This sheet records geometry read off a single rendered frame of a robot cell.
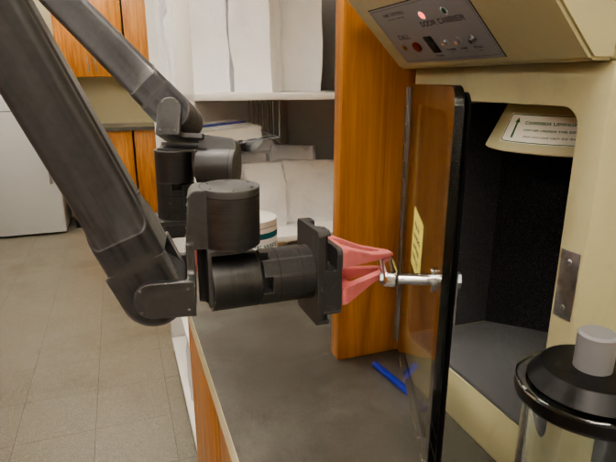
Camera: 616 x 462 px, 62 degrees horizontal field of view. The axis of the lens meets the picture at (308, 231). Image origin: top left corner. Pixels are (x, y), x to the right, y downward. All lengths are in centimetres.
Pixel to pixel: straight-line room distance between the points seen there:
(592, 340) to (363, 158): 47
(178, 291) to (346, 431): 35
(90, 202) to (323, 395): 48
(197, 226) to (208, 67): 131
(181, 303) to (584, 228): 38
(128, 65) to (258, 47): 86
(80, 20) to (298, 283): 58
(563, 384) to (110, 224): 39
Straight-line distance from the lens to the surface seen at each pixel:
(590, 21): 51
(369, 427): 76
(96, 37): 90
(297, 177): 177
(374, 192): 82
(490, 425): 72
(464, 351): 80
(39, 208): 540
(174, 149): 79
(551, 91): 57
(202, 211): 49
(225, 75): 176
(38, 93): 48
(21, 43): 48
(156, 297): 49
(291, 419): 77
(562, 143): 62
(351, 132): 79
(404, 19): 65
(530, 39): 54
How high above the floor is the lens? 139
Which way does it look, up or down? 16 degrees down
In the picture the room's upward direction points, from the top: straight up
